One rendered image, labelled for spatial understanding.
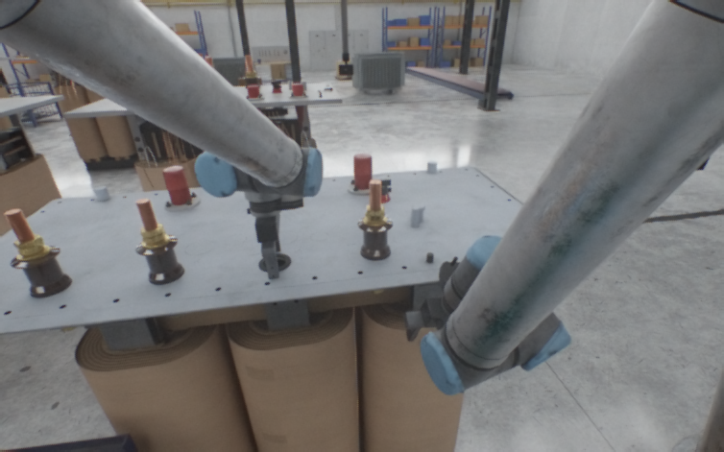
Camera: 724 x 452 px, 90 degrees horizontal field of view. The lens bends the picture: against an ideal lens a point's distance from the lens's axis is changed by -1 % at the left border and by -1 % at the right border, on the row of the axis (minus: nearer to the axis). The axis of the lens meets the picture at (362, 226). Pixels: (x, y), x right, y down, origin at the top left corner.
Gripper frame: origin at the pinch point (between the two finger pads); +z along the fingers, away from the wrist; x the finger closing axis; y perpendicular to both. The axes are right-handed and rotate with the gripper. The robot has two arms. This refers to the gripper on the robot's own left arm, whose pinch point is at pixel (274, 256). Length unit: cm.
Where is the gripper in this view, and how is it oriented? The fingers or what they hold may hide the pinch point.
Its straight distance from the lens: 98.4
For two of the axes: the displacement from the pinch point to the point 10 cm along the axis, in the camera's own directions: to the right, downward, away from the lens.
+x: 1.7, 4.6, -8.7
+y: -9.9, 1.0, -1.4
